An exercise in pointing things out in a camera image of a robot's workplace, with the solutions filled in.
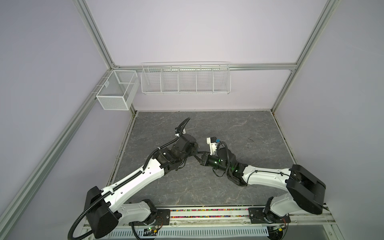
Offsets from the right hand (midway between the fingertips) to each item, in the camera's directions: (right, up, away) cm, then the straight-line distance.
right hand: (192, 155), depth 75 cm
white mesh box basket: (-50, +37, +23) cm, 67 cm away
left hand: (+1, +4, +1) cm, 4 cm away
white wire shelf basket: (-5, +47, +24) cm, 53 cm away
